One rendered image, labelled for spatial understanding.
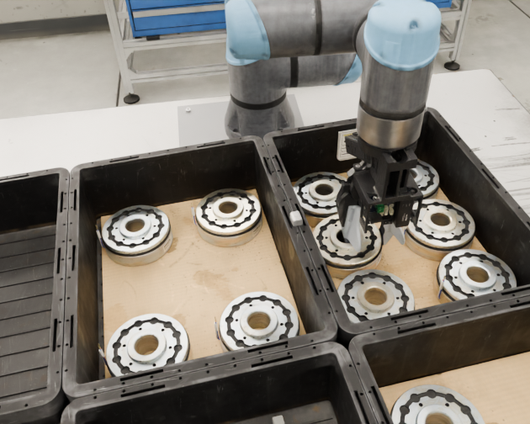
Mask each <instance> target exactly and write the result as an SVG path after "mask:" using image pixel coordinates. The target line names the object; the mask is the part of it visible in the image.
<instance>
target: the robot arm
mask: <svg viewBox="0 0 530 424"><path fill-rule="evenodd" d="M225 20H226V31H227V38H226V53H225V58H226V60H227V66H228V75H229V85H230V94H231V98H230V102H229V104H228V108H227V110H226V114H225V132H226V134H227V136H228V137H229V139H232V138H237V137H242V136H248V135H255V136H258V137H260V138H262V140H263V137H264V136H265V135H266V134H267V133H269V132H273V131H278V130H287V129H293V128H294V113H293V110H292V109H291V106H290V103H289V100H288V98H287V88H292V87H317V86H329V85H332V86H339V85H341V84H348V83H353V82H355V81H356V80H358V79H359V77H360V76H361V74H362V78H361V87H360V97H359V100H358V117H357V126H356V128H357V131H356V132H353V133H352V135H346V136H345V143H346V150H347V153H348V154H350V155H352V156H355V157H356V158H359V159H361V160H362V161H361V162H360V163H355V164H353V168H352V169H350V170H349V171H348V172H347V175H348V178H347V181H342V186H341V188H340V190H339V192H338V194H337V198H336V207H337V213H338V218H339V220H340V224H341V228H342V234H343V237H344V239H345V242H346V243H351V244H352V246H353V248H354V249H355V251H356V252H360V250H361V246H362V242H361V236H360V225H361V226H362V228H363V232H364V234H366V233H367V230H368V224H371V225H373V224H374V223H379V222H381V226H380V227H379V231H380V234H381V236H382V240H383V245H386V244H387V242H388V241H389V240H390V238H391V237H392V236H393V235H394V236H395V238H396V239H397V240H398V241H399V243H400V244H401V245H404V244H405V235H404V233H403V230H402V228H401V227H404V226H408V225H409V223H410V218H411V219H412V221H413V223H414V225H417V223H418V219H419V215H420V211H421V204H422V200H423V196H424V195H423V193H422V191H421V190H420V188H419V187H418V185H417V183H416V181H415V179H414V178H413V177H412V175H411V173H410V169H412V168H416V165H417V160H418V158H417V157H416V155H415V153H414V151H415V149H416V145H417V141H418V138H419V136H420V133H421V126H422V121H423V116H424V113H425V112H426V111H427V106H426V104H427V97H428V93H429V88H430V83H431V79H432V72H433V67H434V63H435V59H436V55H437V53H438V49H439V46H440V35H439V33H440V27H441V21H442V17H441V13H440V11H439V9H438V8H437V6H436V5H435V4H433V3H430V2H426V0H225ZM415 199H417V201H418V206H417V210H416V213H415V211H414V210H413V205H414V201H415ZM363 217H364V218H365V220H364V218H363Z"/></svg>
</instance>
